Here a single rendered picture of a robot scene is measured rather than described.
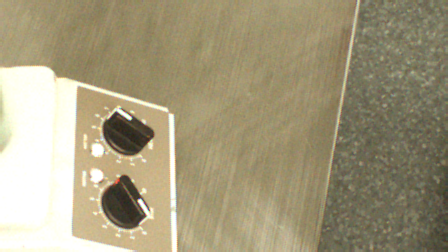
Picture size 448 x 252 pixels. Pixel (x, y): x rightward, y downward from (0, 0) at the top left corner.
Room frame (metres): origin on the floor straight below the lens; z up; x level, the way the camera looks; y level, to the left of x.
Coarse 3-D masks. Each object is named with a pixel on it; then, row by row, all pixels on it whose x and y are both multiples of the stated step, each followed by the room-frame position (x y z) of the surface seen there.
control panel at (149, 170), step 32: (96, 96) 0.41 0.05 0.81; (96, 128) 0.38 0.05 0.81; (160, 128) 0.40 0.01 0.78; (96, 160) 0.36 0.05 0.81; (128, 160) 0.37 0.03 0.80; (160, 160) 0.37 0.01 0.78; (96, 192) 0.34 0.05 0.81; (160, 192) 0.35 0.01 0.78; (96, 224) 0.31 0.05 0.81; (160, 224) 0.32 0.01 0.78
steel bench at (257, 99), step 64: (0, 0) 0.55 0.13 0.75; (64, 0) 0.55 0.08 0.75; (128, 0) 0.55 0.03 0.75; (192, 0) 0.54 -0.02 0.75; (256, 0) 0.54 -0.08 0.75; (320, 0) 0.54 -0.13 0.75; (64, 64) 0.48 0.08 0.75; (128, 64) 0.48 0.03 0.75; (192, 64) 0.48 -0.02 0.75; (256, 64) 0.48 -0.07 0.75; (320, 64) 0.47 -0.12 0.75; (192, 128) 0.42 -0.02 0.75; (256, 128) 0.42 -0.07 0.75; (320, 128) 0.42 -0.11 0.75; (192, 192) 0.37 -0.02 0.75; (256, 192) 0.36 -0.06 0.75; (320, 192) 0.36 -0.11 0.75
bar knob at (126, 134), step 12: (120, 108) 0.39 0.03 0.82; (108, 120) 0.39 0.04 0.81; (120, 120) 0.38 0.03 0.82; (132, 120) 0.39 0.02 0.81; (108, 132) 0.38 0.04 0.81; (120, 132) 0.38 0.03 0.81; (132, 132) 0.38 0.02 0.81; (144, 132) 0.38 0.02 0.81; (108, 144) 0.37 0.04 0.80; (120, 144) 0.37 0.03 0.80; (132, 144) 0.38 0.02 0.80; (144, 144) 0.38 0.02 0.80
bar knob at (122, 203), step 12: (120, 180) 0.34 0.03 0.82; (108, 192) 0.33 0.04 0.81; (120, 192) 0.33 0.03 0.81; (132, 192) 0.33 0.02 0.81; (108, 204) 0.33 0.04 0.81; (120, 204) 0.33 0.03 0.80; (132, 204) 0.32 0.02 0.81; (144, 204) 0.32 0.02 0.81; (108, 216) 0.32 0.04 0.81; (120, 216) 0.32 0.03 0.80; (132, 216) 0.32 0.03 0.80; (144, 216) 0.32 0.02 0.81
